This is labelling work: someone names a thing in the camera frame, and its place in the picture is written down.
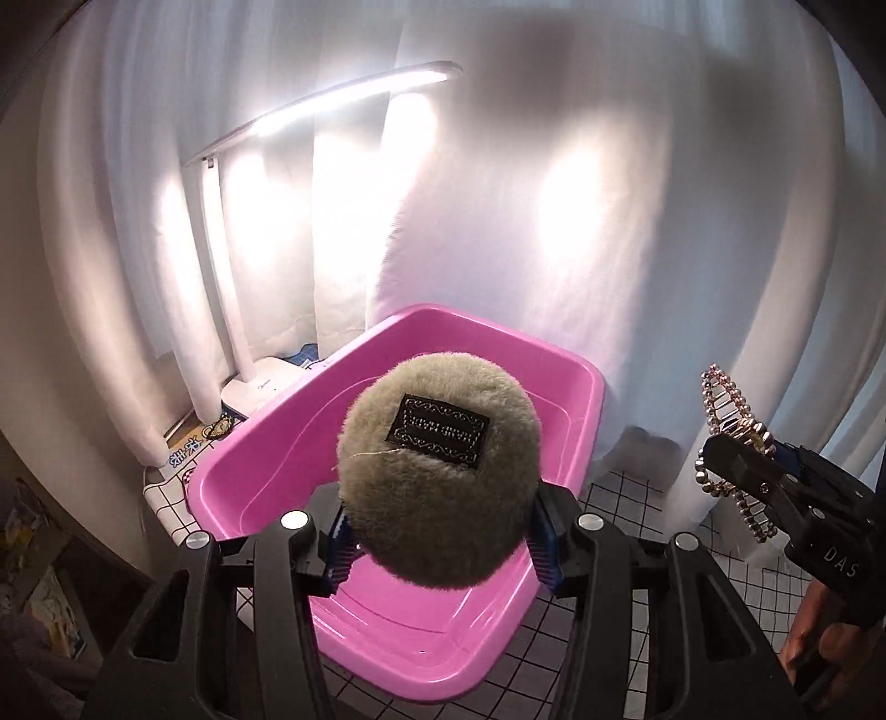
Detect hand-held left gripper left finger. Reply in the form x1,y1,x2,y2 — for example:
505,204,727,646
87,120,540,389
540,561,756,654
83,482,358,720

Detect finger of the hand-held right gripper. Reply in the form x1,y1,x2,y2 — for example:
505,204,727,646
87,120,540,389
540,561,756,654
701,432,799,536
771,441,874,512

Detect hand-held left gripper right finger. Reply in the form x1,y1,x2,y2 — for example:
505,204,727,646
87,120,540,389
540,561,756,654
526,482,807,720

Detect pearl hair claw clip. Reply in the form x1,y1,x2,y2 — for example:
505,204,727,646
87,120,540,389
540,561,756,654
695,364,781,542

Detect beige fluffy round hair clip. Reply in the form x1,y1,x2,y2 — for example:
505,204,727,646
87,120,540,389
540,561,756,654
336,351,543,590

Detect pink plastic basin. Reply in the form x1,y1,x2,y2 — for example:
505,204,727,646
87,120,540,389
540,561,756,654
186,302,607,704

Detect person's right hand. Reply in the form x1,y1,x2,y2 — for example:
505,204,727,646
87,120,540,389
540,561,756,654
778,578,886,693

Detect white black grid tablecloth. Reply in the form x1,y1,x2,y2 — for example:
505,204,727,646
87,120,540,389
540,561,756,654
142,453,835,720

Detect white curtain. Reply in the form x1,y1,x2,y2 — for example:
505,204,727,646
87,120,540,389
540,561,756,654
0,0,886,558

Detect white desk lamp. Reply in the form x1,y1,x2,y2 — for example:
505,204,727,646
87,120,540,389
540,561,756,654
181,61,464,422

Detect colourful printed book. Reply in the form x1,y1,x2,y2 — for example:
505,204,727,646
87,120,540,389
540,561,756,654
0,477,92,660

